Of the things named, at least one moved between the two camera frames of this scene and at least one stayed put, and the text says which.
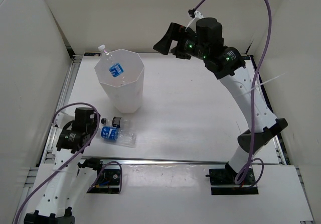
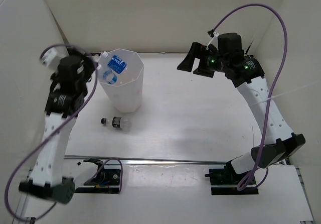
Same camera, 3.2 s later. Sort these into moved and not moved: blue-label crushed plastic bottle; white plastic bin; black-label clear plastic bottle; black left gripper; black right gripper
Moved: black left gripper; black right gripper; blue-label crushed plastic bottle
Not moved: black-label clear plastic bottle; white plastic bin
